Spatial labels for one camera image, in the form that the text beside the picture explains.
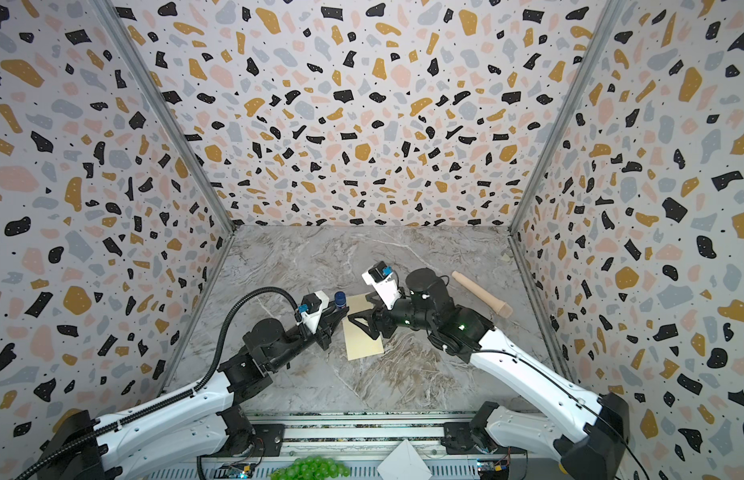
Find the small circuit board right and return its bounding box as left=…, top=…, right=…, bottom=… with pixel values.
left=477, top=459, right=510, bottom=480

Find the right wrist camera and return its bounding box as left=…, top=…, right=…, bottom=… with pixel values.
left=362, top=261, right=402, bottom=310

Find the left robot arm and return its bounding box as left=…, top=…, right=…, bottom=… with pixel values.
left=34, top=306, right=348, bottom=479

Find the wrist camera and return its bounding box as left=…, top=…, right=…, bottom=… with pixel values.
left=362, top=261, right=402, bottom=310
left=298, top=291, right=330, bottom=334

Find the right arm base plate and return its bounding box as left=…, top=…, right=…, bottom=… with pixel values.
left=441, top=422, right=525, bottom=455

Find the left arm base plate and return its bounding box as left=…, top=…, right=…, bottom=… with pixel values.
left=210, top=423, right=286, bottom=458

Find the green grape bunch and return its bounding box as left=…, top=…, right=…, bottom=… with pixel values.
left=269, top=456, right=351, bottom=480

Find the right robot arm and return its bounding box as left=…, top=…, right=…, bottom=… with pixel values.
left=349, top=262, right=630, bottom=479

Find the black corrugated cable hose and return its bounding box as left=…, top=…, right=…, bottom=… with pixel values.
left=10, top=286, right=301, bottom=480

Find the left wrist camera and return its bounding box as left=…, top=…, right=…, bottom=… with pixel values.
left=298, top=291, right=330, bottom=334

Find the left aluminium corner post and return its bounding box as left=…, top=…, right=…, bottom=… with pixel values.
left=90, top=1, right=236, bottom=234

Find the right aluminium corner post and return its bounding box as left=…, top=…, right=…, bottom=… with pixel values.
left=509, top=0, right=625, bottom=237

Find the wooden stamp handle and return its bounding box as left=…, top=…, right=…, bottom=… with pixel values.
left=451, top=271, right=514, bottom=319

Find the small circuit board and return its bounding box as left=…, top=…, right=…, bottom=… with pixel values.
left=477, top=459, right=510, bottom=480
left=218, top=462, right=257, bottom=479

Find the aluminium corner post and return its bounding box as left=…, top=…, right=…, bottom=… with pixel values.
left=509, top=0, right=625, bottom=237
left=90, top=1, right=236, bottom=234

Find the cream yellow envelope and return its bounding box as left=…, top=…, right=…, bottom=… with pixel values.
left=342, top=294, right=384, bottom=361

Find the small circuit board left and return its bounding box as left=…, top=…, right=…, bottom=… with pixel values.
left=218, top=462, right=257, bottom=479

